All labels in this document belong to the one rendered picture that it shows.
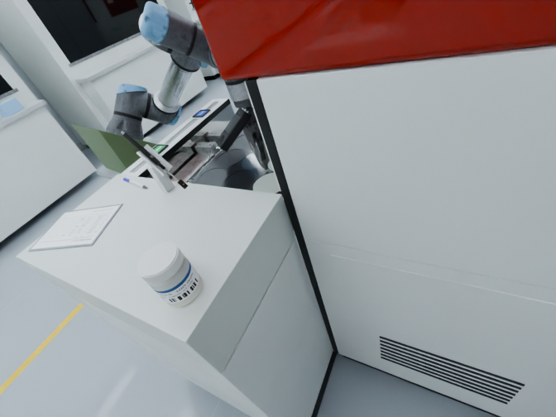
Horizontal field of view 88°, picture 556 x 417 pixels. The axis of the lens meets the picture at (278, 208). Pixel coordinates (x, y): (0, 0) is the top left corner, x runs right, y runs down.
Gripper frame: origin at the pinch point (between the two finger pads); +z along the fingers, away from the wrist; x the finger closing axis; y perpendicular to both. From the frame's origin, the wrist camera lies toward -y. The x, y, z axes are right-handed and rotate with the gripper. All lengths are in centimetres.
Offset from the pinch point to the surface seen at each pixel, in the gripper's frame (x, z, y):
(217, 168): 14.9, 1.4, -11.0
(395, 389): -39, 93, 10
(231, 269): -33.5, -3.2, -20.4
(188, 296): -35.7, -4.9, -28.6
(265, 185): -6.2, 2.1, -2.8
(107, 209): 8.4, -5.1, -43.4
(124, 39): 386, -28, -16
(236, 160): 13.7, 1.4, -4.4
